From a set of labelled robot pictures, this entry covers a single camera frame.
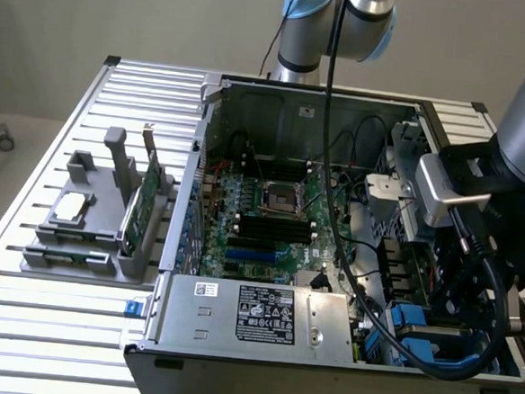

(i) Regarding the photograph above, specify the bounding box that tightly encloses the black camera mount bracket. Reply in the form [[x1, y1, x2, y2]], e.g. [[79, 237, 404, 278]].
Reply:
[[436, 136, 512, 200]]

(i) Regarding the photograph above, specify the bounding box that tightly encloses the open black PC case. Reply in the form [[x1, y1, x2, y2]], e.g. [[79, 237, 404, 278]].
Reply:
[[120, 67, 525, 394]]

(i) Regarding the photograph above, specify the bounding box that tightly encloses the green motherboard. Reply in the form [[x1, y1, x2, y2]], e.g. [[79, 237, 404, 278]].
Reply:
[[182, 151, 386, 300]]

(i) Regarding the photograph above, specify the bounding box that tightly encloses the disk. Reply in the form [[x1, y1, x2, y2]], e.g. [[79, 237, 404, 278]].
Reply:
[[380, 301, 482, 372]]

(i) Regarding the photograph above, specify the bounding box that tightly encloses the blue expansion slot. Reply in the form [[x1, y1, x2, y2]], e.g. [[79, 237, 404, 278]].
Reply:
[[225, 246, 277, 264]]

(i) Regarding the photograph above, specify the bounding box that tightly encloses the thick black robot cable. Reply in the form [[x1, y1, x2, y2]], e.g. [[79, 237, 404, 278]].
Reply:
[[305, 0, 525, 385]]

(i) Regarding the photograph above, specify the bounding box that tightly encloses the black RAM slot bank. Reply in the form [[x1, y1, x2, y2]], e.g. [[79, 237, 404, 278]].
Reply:
[[240, 154, 314, 184], [236, 212, 319, 243]]

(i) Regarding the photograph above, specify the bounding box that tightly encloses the thin black cable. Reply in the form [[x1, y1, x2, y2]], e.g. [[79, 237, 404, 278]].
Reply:
[[257, 0, 301, 80]]

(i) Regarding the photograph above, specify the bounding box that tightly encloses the silver CPU chip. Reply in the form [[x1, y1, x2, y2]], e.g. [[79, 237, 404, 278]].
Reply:
[[56, 193, 89, 222]]

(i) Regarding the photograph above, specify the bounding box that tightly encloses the silver disk bay cage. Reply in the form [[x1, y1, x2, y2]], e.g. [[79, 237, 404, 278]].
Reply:
[[359, 117, 435, 246]]

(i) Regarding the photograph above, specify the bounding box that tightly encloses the grey parts rack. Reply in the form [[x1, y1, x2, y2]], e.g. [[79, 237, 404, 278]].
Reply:
[[19, 120, 181, 287]]

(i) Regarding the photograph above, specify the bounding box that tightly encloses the black expansion slot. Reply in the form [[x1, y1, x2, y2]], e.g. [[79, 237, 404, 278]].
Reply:
[[226, 234, 280, 252]]

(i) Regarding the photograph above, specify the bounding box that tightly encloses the green RAM stick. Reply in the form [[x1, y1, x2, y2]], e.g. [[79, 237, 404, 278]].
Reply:
[[40, 246, 111, 270]]

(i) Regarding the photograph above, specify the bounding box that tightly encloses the blue case latch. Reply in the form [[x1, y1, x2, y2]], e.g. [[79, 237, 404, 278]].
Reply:
[[123, 300, 145, 319]]

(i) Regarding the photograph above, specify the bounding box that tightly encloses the CPU socket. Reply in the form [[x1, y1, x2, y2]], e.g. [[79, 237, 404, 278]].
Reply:
[[258, 178, 310, 221]]

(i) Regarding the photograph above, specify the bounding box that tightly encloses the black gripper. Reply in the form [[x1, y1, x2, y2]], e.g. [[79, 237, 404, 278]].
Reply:
[[427, 187, 525, 341]]

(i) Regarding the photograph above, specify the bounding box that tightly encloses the silver power supply unit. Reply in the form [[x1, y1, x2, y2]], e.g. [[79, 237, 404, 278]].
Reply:
[[142, 270, 361, 366]]

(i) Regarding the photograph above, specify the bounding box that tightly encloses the green graphics card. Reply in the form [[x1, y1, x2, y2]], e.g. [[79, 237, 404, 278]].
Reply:
[[114, 121, 171, 261]]

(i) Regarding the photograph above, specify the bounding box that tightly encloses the silver chipset heat sink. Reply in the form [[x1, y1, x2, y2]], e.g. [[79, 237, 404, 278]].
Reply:
[[291, 270, 326, 291]]

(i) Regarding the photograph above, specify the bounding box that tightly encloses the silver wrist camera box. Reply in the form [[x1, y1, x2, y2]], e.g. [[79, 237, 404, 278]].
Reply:
[[410, 151, 496, 233]]

